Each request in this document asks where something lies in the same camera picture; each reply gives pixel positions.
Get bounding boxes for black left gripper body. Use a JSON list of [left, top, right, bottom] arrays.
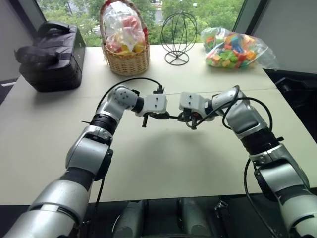
[[135, 111, 167, 119]]

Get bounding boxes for black chair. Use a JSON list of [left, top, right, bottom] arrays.
[[264, 68, 317, 119]]

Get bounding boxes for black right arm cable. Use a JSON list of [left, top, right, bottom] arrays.
[[192, 85, 282, 235]]

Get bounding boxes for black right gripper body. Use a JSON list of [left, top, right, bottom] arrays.
[[185, 110, 204, 123]]

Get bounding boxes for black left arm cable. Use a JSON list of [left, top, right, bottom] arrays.
[[95, 77, 166, 209]]

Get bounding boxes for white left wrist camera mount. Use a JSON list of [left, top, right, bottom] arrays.
[[144, 93, 168, 115]]

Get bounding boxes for black wire sphere stand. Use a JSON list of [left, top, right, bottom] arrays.
[[160, 11, 198, 66]]

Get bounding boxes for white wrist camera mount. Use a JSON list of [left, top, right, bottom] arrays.
[[144, 93, 168, 115], [178, 92, 211, 113]]

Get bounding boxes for clear bag of colourful blocks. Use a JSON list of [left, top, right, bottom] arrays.
[[200, 27, 279, 71]]

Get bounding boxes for clear bag of toys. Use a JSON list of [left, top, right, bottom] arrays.
[[103, 0, 147, 54]]

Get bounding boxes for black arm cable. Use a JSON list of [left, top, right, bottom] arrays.
[[192, 85, 282, 235], [95, 77, 166, 209]]

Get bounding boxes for dark grey rounded shape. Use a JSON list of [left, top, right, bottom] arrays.
[[178, 198, 215, 238], [115, 200, 147, 238]]

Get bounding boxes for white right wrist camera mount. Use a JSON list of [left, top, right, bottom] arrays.
[[178, 92, 211, 113]]

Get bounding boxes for black fabric carry bag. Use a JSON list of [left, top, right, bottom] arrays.
[[14, 21, 87, 93]]

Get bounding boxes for woven wicker basket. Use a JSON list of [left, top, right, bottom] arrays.
[[99, 0, 151, 75]]

